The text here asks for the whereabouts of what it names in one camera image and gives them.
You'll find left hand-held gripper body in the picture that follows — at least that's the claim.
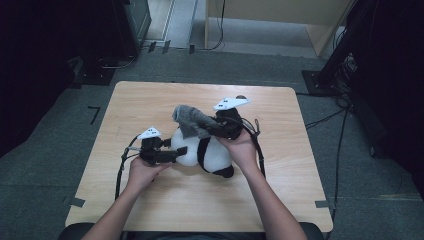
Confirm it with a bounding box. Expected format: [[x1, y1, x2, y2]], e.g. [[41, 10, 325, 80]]
[[136, 126, 179, 166]]

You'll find person's dark clothing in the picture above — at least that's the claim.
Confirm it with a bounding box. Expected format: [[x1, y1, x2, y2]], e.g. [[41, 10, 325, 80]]
[[126, 232, 268, 240]]

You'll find black metal stand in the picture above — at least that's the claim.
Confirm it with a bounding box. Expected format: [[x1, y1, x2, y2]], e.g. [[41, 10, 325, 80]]
[[301, 0, 379, 98]]

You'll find black hanging cable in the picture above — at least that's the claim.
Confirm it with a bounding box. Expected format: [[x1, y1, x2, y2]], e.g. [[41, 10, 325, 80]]
[[199, 0, 227, 52]]

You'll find dark curtain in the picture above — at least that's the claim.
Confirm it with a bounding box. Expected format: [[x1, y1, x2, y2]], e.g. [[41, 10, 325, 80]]
[[348, 0, 424, 201], [0, 0, 116, 158]]

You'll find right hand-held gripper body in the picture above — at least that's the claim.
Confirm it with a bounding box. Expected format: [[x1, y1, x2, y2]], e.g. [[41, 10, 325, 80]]
[[213, 96, 252, 141]]

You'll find black angled floor tape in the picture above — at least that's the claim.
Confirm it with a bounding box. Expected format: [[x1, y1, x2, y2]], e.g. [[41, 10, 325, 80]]
[[87, 105, 102, 126]]

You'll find panda plush toy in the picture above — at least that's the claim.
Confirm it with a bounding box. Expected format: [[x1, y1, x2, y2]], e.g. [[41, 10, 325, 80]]
[[170, 127, 236, 179]]

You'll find person's left hand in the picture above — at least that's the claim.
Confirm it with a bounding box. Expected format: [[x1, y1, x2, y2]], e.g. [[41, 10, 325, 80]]
[[126, 156, 173, 198]]

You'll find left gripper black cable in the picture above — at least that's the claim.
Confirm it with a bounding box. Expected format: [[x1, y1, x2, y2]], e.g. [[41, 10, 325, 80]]
[[114, 134, 143, 202]]

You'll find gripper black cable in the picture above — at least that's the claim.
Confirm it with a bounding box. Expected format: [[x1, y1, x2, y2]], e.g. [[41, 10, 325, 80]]
[[114, 134, 143, 202], [241, 117, 267, 178]]

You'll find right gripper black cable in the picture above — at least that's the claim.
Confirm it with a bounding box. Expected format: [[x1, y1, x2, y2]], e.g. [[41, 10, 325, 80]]
[[241, 117, 267, 178]]

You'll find long black floor cable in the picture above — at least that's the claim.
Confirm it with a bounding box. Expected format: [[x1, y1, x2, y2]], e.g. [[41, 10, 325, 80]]
[[328, 109, 350, 223]]

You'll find grey cloth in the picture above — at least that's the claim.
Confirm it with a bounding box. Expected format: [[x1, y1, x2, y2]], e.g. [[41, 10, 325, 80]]
[[171, 104, 223, 141]]

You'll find black floor base plate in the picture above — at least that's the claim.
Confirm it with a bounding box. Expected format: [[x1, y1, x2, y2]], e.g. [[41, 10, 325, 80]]
[[70, 55, 116, 88]]

